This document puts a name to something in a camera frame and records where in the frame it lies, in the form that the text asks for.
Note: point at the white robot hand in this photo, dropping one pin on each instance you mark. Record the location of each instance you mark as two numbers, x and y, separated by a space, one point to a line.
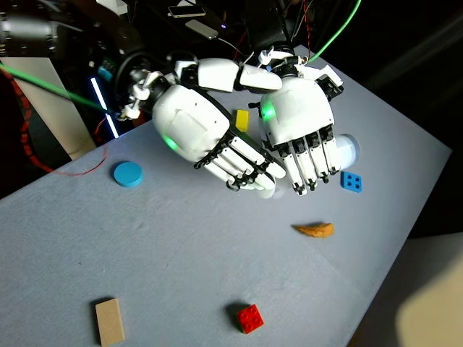
296 108
188 119

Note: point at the blue round disc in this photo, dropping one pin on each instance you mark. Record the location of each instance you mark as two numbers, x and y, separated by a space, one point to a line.
128 174

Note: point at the large clear plastic syringe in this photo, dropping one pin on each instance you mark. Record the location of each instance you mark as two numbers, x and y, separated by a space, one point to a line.
348 150

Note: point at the brown toy croissant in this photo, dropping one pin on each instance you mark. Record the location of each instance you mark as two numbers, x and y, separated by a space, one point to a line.
314 230

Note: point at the yellow block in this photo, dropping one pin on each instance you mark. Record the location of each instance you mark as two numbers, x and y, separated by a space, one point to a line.
242 120

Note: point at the white smartphone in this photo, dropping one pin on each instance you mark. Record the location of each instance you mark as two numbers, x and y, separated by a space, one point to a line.
186 11

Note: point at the tan wooden rectangular block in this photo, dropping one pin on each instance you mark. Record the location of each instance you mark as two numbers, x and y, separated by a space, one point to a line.
110 321

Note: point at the silver smartphone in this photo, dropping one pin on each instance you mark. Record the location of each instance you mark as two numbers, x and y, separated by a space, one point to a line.
201 29

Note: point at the red and green toy brick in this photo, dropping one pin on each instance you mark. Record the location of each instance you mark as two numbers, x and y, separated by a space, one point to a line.
250 318

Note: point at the blue block with four holes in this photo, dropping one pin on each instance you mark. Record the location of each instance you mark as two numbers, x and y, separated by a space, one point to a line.
351 181

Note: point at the glowing white light strip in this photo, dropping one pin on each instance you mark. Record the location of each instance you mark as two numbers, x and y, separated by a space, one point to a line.
97 92

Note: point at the grey table cloth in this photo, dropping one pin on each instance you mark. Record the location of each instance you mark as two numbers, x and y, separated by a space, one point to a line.
144 253

